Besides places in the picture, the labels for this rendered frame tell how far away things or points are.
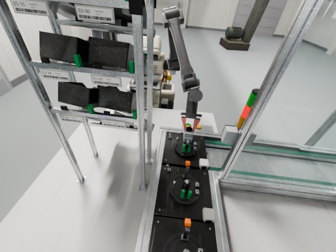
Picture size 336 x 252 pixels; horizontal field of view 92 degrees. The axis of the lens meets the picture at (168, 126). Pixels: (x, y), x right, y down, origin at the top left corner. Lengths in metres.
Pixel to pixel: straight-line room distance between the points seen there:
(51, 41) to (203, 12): 10.87
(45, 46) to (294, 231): 1.21
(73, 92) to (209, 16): 10.95
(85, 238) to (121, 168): 0.35
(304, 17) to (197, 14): 10.82
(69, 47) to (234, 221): 0.94
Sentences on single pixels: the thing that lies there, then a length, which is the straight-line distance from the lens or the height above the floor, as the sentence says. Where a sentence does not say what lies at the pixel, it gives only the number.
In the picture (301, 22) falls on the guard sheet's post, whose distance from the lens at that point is 0.56.
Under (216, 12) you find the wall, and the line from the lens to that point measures 11.45.
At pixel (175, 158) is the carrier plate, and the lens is 0.89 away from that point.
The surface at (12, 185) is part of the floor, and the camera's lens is 2.38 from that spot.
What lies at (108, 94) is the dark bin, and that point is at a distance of 0.63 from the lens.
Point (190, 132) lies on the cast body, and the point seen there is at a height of 1.11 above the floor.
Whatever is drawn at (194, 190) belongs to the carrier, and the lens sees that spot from 0.78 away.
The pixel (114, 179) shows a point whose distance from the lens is 0.96.
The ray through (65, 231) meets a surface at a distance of 0.91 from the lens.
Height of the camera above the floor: 1.66
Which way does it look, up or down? 40 degrees down
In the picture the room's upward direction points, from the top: 6 degrees clockwise
